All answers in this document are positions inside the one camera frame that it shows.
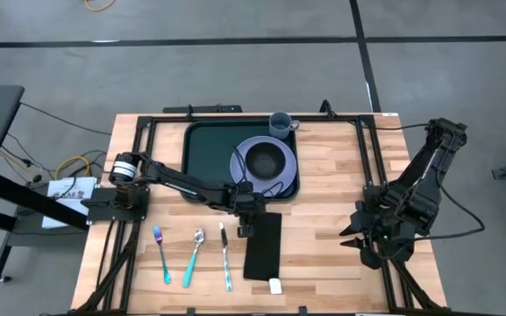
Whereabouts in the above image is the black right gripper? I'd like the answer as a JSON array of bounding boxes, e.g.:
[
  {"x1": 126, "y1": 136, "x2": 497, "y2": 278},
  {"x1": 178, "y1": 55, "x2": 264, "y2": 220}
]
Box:
[{"x1": 338, "y1": 191, "x2": 414, "y2": 269}]

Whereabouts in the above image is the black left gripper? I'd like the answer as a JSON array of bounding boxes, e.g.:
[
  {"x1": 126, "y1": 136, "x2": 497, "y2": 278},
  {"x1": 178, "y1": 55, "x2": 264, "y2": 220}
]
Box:
[{"x1": 230, "y1": 182, "x2": 267, "y2": 239}]

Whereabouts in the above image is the black cloth napkin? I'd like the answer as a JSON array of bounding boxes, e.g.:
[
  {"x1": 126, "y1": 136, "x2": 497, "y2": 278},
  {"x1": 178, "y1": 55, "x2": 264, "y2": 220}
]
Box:
[{"x1": 242, "y1": 212, "x2": 283, "y2": 282}]

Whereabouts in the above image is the dark grey bowl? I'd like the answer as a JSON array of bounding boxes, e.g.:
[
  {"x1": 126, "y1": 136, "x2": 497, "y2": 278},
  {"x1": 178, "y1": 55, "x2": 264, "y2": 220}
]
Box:
[{"x1": 245, "y1": 142, "x2": 287, "y2": 181}]

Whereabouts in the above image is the grey-blue mug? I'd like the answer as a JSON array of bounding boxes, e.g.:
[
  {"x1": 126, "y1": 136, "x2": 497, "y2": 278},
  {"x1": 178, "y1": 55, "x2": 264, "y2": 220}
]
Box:
[{"x1": 268, "y1": 111, "x2": 301, "y2": 140}]

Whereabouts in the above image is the dark green plastic tray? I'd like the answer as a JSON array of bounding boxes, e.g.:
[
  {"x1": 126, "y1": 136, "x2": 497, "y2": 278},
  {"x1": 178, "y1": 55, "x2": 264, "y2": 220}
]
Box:
[{"x1": 181, "y1": 118, "x2": 301, "y2": 204}]

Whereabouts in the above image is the iridescent metal fork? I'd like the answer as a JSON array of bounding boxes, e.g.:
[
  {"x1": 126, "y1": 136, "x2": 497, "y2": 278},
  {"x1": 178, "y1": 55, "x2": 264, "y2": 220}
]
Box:
[{"x1": 152, "y1": 225, "x2": 173, "y2": 285}]

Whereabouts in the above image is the black power strip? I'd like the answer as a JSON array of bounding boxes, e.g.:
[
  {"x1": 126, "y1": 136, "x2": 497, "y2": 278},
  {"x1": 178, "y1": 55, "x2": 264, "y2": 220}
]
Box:
[{"x1": 162, "y1": 104, "x2": 244, "y2": 115}]

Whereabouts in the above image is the white paper sheet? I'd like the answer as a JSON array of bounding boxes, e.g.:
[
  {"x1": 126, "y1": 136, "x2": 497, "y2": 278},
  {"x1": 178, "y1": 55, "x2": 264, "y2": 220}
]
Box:
[{"x1": 41, "y1": 176, "x2": 99, "y2": 230}]

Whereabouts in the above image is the blue patterned handle knife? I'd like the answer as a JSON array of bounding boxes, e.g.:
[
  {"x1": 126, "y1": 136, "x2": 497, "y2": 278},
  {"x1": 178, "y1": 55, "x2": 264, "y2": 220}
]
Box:
[{"x1": 217, "y1": 221, "x2": 233, "y2": 292}]

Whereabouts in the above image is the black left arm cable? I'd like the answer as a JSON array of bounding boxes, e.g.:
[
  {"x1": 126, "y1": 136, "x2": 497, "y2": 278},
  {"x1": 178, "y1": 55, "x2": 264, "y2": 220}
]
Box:
[{"x1": 230, "y1": 144, "x2": 287, "y2": 201}]

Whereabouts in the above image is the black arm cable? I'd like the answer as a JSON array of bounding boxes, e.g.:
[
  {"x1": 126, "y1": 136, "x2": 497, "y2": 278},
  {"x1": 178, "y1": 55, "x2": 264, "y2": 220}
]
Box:
[
  {"x1": 230, "y1": 144, "x2": 287, "y2": 201},
  {"x1": 373, "y1": 121, "x2": 432, "y2": 132},
  {"x1": 412, "y1": 173, "x2": 487, "y2": 243}
]

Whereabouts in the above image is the teal handled spoon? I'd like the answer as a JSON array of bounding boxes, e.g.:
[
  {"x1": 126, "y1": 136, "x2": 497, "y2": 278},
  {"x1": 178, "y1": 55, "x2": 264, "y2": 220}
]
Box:
[{"x1": 182, "y1": 227, "x2": 207, "y2": 289}]

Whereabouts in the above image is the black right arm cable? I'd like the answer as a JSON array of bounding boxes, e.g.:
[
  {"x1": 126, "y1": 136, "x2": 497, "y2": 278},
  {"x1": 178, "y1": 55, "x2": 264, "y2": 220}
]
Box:
[
  {"x1": 412, "y1": 173, "x2": 487, "y2": 243},
  {"x1": 373, "y1": 121, "x2": 432, "y2": 132}
]

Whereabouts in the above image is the black cable loop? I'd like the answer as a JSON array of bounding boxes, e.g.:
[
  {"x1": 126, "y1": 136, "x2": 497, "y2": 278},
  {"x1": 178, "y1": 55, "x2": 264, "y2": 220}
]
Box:
[{"x1": 319, "y1": 99, "x2": 340, "y2": 120}]

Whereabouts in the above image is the black aluminium rig frame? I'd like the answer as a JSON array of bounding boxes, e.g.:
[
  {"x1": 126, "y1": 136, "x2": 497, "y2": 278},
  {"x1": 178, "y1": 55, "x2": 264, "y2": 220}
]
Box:
[{"x1": 70, "y1": 114, "x2": 451, "y2": 316}]

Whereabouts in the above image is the yellow floor cable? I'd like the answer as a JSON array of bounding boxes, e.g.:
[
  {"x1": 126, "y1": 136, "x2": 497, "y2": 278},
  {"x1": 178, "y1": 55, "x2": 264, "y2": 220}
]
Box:
[
  {"x1": 83, "y1": 0, "x2": 118, "y2": 12},
  {"x1": 53, "y1": 155, "x2": 92, "y2": 180}
]

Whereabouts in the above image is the black floor cable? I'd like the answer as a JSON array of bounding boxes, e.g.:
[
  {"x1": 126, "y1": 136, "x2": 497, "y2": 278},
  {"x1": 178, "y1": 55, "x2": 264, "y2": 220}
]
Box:
[{"x1": 18, "y1": 101, "x2": 113, "y2": 137}]

